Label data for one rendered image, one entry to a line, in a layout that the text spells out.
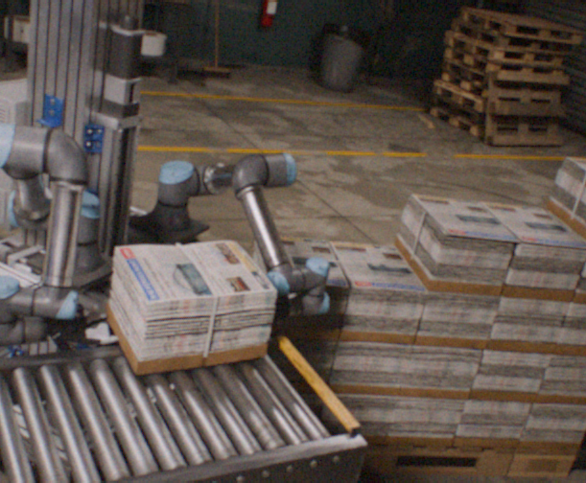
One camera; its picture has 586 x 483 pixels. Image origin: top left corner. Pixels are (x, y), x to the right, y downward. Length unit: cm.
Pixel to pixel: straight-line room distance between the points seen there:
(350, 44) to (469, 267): 695
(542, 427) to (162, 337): 183
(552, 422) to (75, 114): 220
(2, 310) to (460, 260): 153
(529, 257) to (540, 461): 99
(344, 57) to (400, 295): 701
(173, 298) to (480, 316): 134
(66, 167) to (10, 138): 15
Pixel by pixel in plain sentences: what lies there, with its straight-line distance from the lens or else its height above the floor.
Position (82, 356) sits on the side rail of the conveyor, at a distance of 210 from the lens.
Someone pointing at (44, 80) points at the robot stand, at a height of 132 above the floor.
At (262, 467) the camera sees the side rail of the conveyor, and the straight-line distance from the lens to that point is 182.
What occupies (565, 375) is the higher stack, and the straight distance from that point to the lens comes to 321.
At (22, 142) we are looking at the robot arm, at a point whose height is 132.
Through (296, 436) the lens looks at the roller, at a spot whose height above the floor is 80.
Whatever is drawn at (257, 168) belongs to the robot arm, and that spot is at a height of 120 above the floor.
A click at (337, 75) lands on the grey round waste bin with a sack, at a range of 960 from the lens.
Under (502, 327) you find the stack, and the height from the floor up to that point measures 71.
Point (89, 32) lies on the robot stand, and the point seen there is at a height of 151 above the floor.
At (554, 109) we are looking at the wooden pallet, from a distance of 943.
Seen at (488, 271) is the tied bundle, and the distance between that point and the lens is 280.
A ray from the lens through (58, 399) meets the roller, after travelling 195.
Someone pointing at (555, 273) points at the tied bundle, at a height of 95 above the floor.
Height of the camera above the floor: 197
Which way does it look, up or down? 23 degrees down
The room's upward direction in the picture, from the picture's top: 12 degrees clockwise
